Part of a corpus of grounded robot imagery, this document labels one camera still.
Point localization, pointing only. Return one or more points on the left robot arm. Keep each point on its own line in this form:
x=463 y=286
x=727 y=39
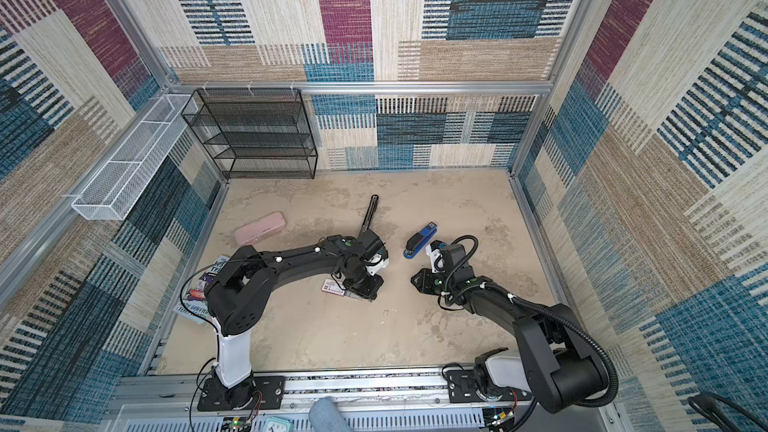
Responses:
x=237 y=297

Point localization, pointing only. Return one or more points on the white wire basket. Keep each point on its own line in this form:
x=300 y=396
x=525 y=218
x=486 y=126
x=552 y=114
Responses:
x=119 y=183

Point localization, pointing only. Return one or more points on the pink pencil case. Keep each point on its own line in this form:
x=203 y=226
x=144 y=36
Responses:
x=263 y=228

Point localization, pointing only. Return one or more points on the teal electronics box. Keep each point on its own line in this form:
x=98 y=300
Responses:
x=277 y=424

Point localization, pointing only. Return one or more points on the black cable corner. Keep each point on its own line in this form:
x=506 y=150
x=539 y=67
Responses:
x=708 y=405

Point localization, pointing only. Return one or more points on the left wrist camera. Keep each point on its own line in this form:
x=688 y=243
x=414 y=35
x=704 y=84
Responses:
x=378 y=262

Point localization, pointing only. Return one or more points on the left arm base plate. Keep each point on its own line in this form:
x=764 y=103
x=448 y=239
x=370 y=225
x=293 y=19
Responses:
x=262 y=392

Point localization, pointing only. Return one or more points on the red white staple box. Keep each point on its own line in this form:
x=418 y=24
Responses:
x=330 y=286

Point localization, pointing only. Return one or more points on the black mesh shelf rack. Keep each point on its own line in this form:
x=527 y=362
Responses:
x=254 y=133

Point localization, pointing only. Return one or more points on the black stapler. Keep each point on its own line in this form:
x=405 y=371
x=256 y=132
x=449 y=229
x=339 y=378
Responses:
x=369 y=215

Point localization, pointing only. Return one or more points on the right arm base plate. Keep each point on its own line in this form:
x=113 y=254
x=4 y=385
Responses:
x=463 y=387

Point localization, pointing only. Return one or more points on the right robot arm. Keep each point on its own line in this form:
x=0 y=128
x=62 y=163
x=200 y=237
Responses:
x=561 y=363

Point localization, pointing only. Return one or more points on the grey rounded object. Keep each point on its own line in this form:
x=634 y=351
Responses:
x=324 y=416

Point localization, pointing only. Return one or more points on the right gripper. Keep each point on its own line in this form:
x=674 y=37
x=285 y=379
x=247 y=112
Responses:
x=423 y=280

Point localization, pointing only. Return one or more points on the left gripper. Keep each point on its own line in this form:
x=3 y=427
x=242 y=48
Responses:
x=373 y=291

